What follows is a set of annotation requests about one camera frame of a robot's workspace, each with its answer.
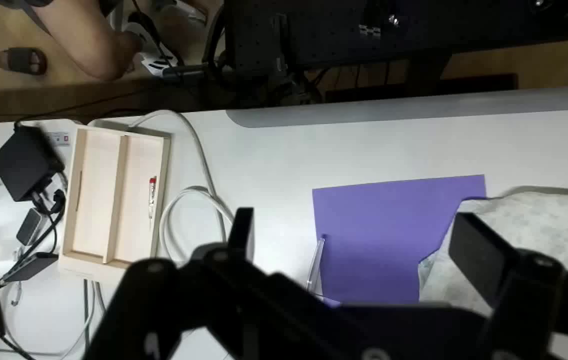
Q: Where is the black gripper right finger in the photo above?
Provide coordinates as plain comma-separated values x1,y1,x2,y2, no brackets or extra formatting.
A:
448,212,568,360

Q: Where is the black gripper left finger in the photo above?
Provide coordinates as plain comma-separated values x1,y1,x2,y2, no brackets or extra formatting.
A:
82,206,340,360

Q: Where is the clear acrylic screen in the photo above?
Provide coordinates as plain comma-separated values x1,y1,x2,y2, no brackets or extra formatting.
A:
306,234,328,297

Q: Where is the wooden tray box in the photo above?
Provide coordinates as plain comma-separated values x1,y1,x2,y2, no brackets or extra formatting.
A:
59,126,169,284

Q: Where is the purple paper sheet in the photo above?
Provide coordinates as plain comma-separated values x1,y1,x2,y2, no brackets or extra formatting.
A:
311,175,486,303

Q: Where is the black power adapter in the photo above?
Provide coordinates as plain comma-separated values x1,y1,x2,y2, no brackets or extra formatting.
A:
0,126,64,202

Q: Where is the black sandal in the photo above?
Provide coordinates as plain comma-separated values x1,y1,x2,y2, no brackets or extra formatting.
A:
5,48,48,76

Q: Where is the white cable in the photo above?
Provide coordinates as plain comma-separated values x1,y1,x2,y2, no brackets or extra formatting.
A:
85,107,236,268

